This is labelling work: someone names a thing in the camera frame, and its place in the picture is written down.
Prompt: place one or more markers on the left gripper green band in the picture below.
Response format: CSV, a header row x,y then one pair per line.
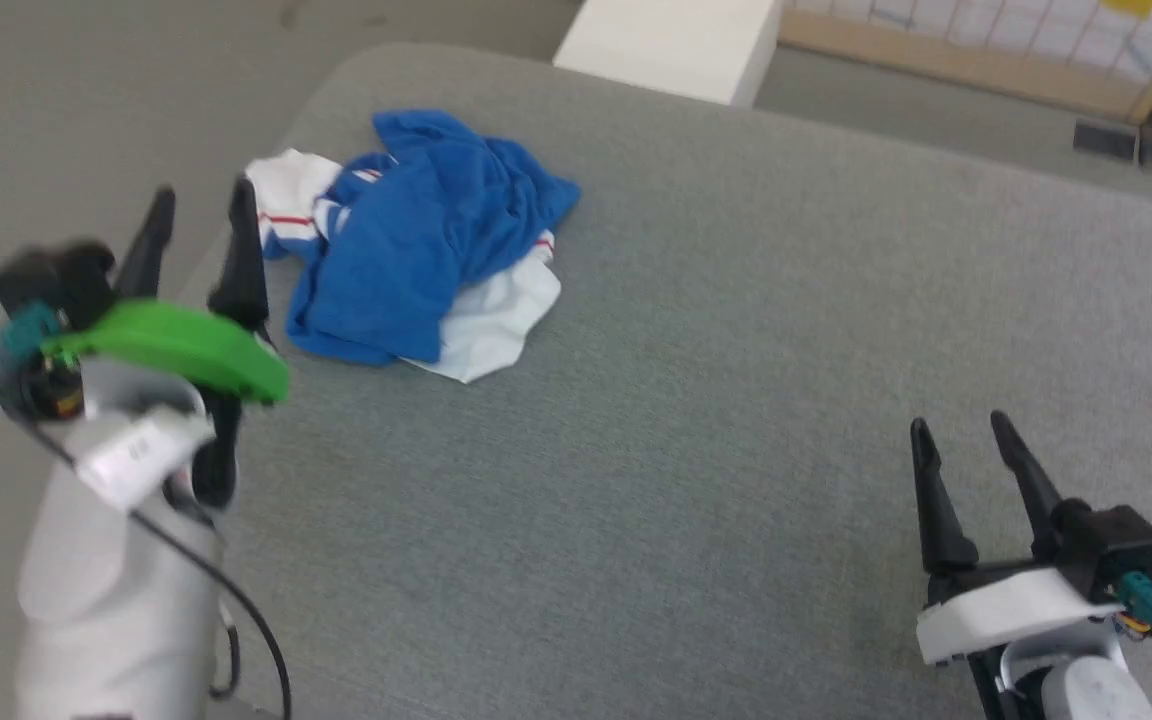
x,y
176,345

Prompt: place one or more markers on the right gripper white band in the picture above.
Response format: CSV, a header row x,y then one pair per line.
x,y
1006,605

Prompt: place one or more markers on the blue white T-shirt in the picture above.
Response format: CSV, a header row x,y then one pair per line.
x,y
416,230

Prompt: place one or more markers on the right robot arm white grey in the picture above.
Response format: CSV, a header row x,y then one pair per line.
x,y
1096,690

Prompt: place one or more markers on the lemon print grid panel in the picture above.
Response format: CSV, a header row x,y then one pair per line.
x,y
1016,40

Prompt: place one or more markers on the white rectangular box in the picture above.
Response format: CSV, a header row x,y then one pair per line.
x,y
676,45

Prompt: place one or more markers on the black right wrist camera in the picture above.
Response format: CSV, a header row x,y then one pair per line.
x,y
1116,545

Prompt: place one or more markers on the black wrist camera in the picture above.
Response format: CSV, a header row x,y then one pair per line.
x,y
1116,545
51,280

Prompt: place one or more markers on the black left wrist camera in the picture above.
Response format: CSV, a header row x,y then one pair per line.
x,y
51,280

